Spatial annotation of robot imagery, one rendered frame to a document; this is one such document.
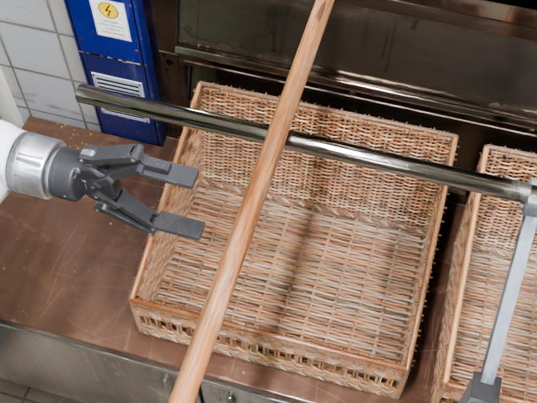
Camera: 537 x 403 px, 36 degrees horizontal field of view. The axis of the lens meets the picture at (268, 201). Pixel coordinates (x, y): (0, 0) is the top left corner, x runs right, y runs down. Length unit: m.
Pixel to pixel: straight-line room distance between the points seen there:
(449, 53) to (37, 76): 0.97
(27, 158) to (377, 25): 0.71
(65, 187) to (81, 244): 0.70
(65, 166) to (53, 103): 0.91
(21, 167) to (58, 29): 0.71
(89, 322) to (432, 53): 0.88
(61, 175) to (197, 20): 0.59
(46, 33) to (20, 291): 0.56
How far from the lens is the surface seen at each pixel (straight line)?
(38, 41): 1.91
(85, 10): 1.72
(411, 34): 1.56
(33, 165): 1.18
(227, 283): 1.07
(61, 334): 1.77
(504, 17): 1.48
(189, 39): 1.67
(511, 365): 1.75
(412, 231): 1.85
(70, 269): 1.84
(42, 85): 2.04
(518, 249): 1.26
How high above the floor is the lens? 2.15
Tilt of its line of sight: 57 degrees down
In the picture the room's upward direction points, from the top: straight up
